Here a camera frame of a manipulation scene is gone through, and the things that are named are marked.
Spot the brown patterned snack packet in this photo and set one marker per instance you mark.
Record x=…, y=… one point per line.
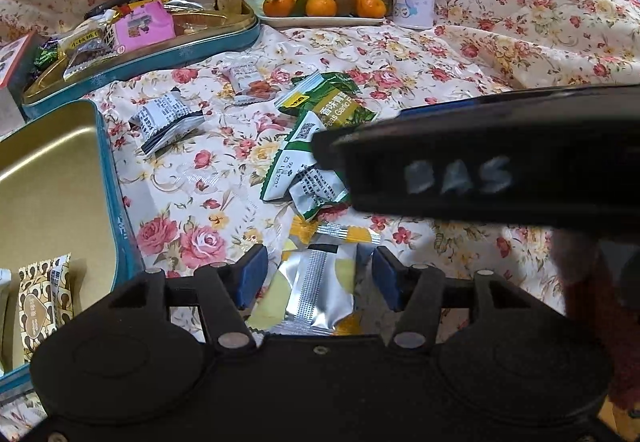
x=40, y=307

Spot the silvery snack packet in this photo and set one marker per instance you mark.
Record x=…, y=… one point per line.
x=320, y=287

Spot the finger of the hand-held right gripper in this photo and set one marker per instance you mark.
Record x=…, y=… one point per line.
x=440, y=110
x=380, y=172

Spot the person's right forearm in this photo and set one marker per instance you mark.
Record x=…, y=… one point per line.
x=600, y=312

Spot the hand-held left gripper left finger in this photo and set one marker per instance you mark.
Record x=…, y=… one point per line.
x=250, y=272

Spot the white hawthorn snack packet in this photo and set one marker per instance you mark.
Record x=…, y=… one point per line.
x=247, y=80

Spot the white black-print snack packet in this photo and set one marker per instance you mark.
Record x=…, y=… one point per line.
x=165, y=120

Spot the green purple foil candy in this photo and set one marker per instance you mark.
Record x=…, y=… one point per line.
x=47, y=55

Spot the green snack packet yellow label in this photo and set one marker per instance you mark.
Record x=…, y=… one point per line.
x=330, y=85

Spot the gold tin tray teal rim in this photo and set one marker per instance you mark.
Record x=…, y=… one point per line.
x=50, y=182

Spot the red and white carton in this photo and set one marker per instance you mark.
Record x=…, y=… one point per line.
x=10, y=62

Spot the floral cloth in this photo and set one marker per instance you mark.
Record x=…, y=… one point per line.
x=210, y=202

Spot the clear walnut snack packet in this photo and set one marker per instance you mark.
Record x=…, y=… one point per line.
x=87, y=47

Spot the yellow white snack packet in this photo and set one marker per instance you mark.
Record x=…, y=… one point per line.
x=350, y=234

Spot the pink snack packet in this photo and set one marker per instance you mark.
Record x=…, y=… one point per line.
x=142, y=27

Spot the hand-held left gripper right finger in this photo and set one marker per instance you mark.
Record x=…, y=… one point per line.
x=387, y=279

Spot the teal tin box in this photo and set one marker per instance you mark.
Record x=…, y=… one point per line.
x=150, y=60

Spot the clear yellow pastry packet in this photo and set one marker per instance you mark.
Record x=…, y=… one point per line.
x=192, y=25

